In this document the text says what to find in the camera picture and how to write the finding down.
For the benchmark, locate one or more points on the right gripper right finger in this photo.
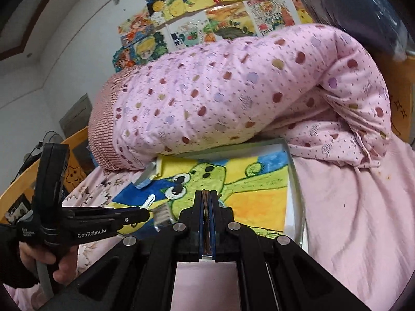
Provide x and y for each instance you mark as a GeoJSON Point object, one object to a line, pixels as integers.
{"type": "Point", "coordinates": [274, 274]}

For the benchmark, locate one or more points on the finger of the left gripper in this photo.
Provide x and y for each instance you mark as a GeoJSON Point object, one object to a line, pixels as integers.
{"type": "Point", "coordinates": [101, 211]}
{"type": "Point", "coordinates": [125, 217]}

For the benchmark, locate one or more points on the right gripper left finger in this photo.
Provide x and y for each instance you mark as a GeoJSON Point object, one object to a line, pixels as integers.
{"type": "Point", "coordinates": [137, 274]}

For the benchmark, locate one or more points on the silver hair comb clip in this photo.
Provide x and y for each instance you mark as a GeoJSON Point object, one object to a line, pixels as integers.
{"type": "Point", "coordinates": [162, 217]}

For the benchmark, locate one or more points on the left human hand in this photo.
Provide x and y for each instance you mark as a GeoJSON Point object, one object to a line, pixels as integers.
{"type": "Point", "coordinates": [67, 265]}

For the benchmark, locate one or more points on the grey shallow box tray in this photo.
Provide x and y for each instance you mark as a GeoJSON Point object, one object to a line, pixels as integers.
{"type": "Point", "coordinates": [258, 181]}

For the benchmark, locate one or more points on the pink floral bed sheet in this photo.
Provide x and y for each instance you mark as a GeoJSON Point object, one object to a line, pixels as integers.
{"type": "Point", "coordinates": [360, 225]}

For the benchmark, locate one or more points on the pink dotted folded quilt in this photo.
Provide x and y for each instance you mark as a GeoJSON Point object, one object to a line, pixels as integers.
{"type": "Point", "coordinates": [313, 85]}

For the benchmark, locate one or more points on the yellow wooden bed frame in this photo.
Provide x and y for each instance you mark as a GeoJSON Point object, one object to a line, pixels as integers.
{"type": "Point", "coordinates": [58, 168]}

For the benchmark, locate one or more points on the children drawings on wall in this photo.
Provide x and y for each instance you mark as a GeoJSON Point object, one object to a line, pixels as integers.
{"type": "Point", "coordinates": [163, 26]}

